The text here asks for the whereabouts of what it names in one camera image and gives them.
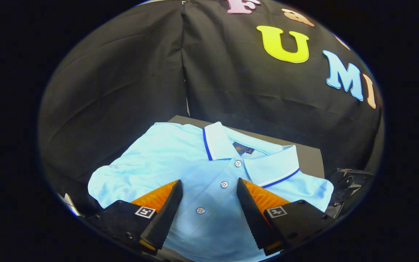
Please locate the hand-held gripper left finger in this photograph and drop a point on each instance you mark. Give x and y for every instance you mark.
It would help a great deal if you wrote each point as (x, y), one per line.
(166, 218)

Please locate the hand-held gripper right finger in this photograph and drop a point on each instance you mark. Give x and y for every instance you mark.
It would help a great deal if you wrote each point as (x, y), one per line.
(253, 214)

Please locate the light blue polo shirt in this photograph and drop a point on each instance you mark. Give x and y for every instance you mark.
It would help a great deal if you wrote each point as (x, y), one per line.
(158, 163)

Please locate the dark washing machine lid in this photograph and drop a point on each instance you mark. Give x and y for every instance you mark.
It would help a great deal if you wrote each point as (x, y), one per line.
(347, 182)

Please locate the grey cabinet with dark top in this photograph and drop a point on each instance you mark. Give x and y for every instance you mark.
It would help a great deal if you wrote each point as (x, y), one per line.
(307, 160)

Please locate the black backdrop cloth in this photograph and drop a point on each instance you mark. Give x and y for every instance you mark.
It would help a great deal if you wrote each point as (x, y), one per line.
(122, 91)

